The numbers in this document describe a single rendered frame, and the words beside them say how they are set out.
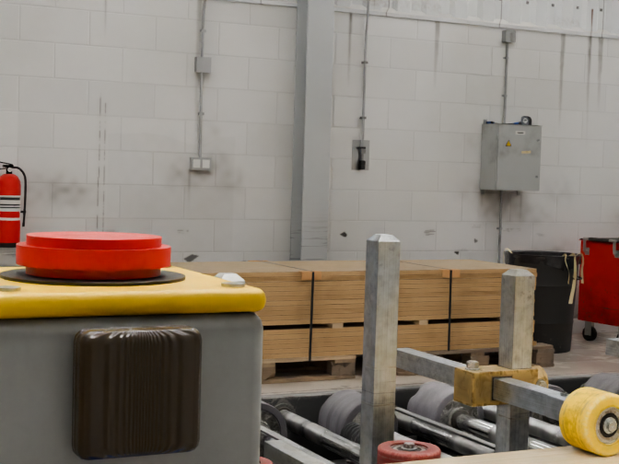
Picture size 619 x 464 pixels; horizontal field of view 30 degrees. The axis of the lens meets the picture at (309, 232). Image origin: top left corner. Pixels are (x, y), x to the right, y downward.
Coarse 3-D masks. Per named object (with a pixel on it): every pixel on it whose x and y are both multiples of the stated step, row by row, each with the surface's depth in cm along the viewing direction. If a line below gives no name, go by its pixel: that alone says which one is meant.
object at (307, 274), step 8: (280, 264) 726; (304, 272) 681; (312, 272) 684; (320, 272) 686; (448, 272) 726; (456, 272) 729; (312, 280) 684; (312, 288) 684; (312, 296) 684; (312, 304) 685; (312, 312) 685; (448, 336) 729; (448, 344) 729
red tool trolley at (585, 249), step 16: (592, 240) 878; (608, 240) 864; (592, 256) 884; (608, 256) 870; (592, 272) 884; (608, 272) 870; (592, 288) 884; (608, 288) 870; (592, 304) 884; (608, 304) 870; (592, 320) 884; (608, 320) 871; (592, 336) 892
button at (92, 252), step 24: (48, 240) 29; (72, 240) 29; (96, 240) 29; (120, 240) 29; (144, 240) 29; (24, 264) 29; (48, 264) 29; (72, 264) 28; (96, 264) 28; (120, 264) 29; (144, 264) 29; (168, 264) 30
